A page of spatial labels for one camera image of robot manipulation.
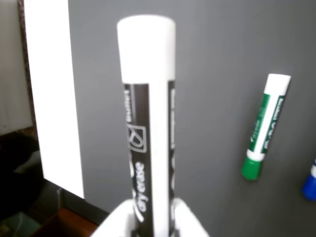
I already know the blue dry erase marker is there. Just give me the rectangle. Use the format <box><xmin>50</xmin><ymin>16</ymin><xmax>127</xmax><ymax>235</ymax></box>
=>
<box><xmin>301</xmin><ymin>157</ymin><xmax>316</xmax><ymax>201</ymax></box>

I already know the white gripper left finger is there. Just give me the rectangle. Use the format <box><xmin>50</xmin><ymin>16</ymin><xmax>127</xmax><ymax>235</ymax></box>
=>
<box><xmin>90</xmin><ymin>199</ymin><xmax>136</xmax><ymax>237</ymax></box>

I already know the black dry erase marker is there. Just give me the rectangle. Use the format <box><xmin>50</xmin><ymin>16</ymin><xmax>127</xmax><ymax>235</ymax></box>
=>
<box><xmin>116</xmin><ymin>15</ymin><xmax>177</xmax><ymax>237</ymax></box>

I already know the grey rubber mat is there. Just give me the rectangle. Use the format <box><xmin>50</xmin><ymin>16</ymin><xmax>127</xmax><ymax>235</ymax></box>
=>
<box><xmin>59</xmin><ymin>0</ymin><xmax>316</xmax><ymax>237</ymax></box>

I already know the green dry erase marker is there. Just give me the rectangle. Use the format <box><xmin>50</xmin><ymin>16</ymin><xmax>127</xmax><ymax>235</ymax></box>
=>
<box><xmin>240</xmin><ymin>73</ymin><xmax>292</xmax><ymax>181</ymax></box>

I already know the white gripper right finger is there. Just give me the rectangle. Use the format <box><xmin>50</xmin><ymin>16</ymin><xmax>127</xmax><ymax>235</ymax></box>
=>
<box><xmin>172</xmin><ymin>198</ymin><xmax>211</xmax><ymax>237</ymax></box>

